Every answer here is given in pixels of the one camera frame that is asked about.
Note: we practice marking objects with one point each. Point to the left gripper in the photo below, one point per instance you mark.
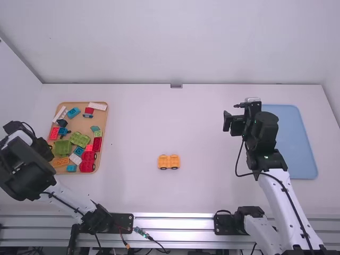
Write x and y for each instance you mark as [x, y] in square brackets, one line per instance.
[44, 148]

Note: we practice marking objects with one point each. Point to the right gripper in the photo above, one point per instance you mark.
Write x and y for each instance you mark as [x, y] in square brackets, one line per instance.
[252, 109]

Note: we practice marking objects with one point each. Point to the yellow toy car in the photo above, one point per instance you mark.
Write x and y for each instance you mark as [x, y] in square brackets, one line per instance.
[169, 161]

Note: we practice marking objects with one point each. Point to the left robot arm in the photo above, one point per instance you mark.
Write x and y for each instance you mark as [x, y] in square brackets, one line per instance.
[24, 170]

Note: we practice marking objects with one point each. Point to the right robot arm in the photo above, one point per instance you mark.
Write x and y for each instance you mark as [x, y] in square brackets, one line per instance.
[276, 191]

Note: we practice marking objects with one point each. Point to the large green toy brick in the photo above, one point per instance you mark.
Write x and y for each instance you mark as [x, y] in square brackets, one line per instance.
[62, 148]

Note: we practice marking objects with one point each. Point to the orange toy brick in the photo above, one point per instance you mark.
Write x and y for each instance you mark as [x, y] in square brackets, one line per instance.
[60, 161]

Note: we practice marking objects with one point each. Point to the black toy brick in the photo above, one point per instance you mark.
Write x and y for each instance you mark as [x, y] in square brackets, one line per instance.
[62, 122]

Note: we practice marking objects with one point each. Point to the white toy fence piece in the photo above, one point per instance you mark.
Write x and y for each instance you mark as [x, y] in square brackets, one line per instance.
[59, 113]

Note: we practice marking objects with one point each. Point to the red toy car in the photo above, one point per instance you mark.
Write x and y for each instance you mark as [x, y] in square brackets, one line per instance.
[88, 160]

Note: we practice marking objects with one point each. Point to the teal toy brick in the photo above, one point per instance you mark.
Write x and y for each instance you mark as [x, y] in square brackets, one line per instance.
[94, 128]

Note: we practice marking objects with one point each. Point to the light green toy brick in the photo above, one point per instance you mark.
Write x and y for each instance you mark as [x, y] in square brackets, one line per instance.
[98, 133]

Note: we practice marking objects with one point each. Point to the red and blue toy brick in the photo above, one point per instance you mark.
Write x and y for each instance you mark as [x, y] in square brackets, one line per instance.
[88, 112]

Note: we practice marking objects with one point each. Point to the tan tray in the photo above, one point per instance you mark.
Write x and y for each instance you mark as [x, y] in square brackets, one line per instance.
[102, 125]

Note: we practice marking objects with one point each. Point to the long white toy brick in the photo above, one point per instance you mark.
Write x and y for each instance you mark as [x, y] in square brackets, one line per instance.
[97, 106]

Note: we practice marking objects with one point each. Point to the blue mat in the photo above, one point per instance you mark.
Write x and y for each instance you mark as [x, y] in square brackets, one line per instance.
[297, 143]

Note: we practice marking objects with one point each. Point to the silver rails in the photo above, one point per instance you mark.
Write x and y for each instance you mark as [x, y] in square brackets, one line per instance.
[172, 225]

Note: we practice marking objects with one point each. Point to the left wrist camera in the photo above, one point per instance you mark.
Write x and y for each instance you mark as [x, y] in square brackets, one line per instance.
[20, 136]

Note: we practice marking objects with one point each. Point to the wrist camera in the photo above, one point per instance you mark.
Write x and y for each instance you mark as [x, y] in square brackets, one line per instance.
[253, 99]
[20, 136]

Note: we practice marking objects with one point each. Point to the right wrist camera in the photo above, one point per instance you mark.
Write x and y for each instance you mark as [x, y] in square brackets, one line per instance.
[253, 99]

